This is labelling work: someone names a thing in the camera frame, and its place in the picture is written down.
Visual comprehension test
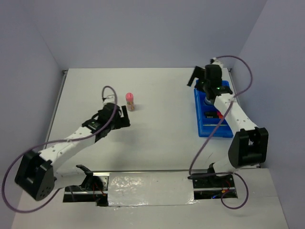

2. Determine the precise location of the blue paint jar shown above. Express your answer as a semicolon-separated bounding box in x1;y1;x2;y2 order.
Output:
204;97;213;105

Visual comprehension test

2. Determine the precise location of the pink-capped clear bottle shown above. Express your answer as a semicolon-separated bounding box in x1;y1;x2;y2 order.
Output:
125;93;134;111

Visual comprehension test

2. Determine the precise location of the orange-capped black highlighter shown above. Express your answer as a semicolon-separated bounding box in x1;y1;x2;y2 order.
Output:
204;112;219;118

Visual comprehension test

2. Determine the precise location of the pink-capped black highlighter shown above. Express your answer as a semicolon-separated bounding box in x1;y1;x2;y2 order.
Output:
217;111;223;119

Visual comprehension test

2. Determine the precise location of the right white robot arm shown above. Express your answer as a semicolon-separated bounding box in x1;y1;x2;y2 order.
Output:
187;64;269;187

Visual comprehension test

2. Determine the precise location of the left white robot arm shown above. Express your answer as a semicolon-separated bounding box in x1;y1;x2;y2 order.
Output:
15;103;130;201

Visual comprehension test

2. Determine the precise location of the blue compartment bin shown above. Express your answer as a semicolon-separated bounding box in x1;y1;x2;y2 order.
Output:
194;88;233;138

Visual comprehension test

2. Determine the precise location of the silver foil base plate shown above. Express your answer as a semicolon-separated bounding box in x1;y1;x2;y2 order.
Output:
108;172;196;207

